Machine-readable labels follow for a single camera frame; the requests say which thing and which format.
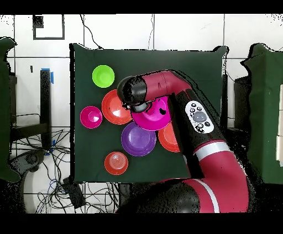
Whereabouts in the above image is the large pink bowl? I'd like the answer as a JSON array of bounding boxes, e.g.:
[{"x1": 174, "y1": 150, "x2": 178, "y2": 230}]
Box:
[{"x1": 131, "y1": 95, "x2": 173, "y2": 131}]

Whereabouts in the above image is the purple bowl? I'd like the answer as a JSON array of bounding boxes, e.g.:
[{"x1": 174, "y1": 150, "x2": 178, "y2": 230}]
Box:
[{"x1": 120, "y1": 121, "x2": 157, "y2": 157}]

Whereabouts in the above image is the large orange bowl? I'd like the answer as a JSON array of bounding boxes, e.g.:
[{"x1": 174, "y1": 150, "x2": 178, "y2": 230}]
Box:
[
  {"x1": 101, "y1": 89, "x2": 133, "y2": 126},
  {"x1": 158, "y1": 122, "x2": 181, "y2": 153}
]

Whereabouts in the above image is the small orange bowl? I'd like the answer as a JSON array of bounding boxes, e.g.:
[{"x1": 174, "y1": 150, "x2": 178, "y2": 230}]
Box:
[{"x1": 104, "y1": 151, "x2": 129, "y2": 176}]

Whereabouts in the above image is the small red bowl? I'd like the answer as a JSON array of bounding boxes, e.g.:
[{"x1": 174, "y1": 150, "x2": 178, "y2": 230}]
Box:
[{"x1": 80, "y1": 105, "x2": 103, "y2": 129}]

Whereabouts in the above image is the small green bowl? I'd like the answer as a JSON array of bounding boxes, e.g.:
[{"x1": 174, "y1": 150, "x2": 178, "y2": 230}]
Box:
[{"x1": 92, "y1": 64, "x2": 116, "y2": 88}]

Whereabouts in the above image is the dark green tablecloth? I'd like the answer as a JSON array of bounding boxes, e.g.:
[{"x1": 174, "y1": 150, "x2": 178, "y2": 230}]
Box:
[{"x1": 70, "y1": 42, "x2": 228, "y2": 185}]

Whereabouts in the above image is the black metal stand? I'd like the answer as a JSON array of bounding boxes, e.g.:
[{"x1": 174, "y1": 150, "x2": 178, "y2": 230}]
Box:
[
  {"x1": 9, "y1": 70, "x2": 52, "y2": 151},
  {"x1": 221, "y1": 73, "x2": 251, "y2": 153}
]

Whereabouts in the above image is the blue tape strip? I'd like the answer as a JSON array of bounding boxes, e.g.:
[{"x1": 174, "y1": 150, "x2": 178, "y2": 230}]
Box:
[
  {"x1": 41, "y1": 67, "x2": 54, "y2": 84},
  {"x1": 45, "y1": 139, "x2": 56, "y2": 156}
]

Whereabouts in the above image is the black power box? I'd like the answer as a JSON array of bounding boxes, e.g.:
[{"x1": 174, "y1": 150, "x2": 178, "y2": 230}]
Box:
[{"x1": 61, "y1": 177, "x2": 86, "y2": 209}]

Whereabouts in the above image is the black tape square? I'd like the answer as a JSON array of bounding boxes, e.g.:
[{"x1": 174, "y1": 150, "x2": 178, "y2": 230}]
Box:
[{"x1": 32, "y1": 14, "x2": 66, "y2": 41}]

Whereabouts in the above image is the green cloth covered table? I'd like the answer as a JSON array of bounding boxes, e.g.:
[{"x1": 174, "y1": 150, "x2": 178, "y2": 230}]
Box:
[
  {"x1": 0, "y1": 36, "x2": 21, "y2": 183},
  {"x1": 240, "y1": 42, "x2": 283, "y2": 186}
]

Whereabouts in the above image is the tangle of floor cables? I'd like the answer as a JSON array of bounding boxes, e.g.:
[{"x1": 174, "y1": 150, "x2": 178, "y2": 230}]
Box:
[{"x1": 11, "y1": 129, "x2": 120, "y2": 214}]

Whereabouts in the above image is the black floor cable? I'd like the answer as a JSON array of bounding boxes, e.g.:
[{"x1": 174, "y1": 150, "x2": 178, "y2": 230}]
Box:
[{"x1": 79, "y1": 14, "x2": 104, "y2": 50}]

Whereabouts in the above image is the gray pedestal leg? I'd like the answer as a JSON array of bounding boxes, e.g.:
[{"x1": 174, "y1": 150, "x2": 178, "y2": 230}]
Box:
[{"x1": 8, "y1": 149, "x2": 47, "y2": 177}]

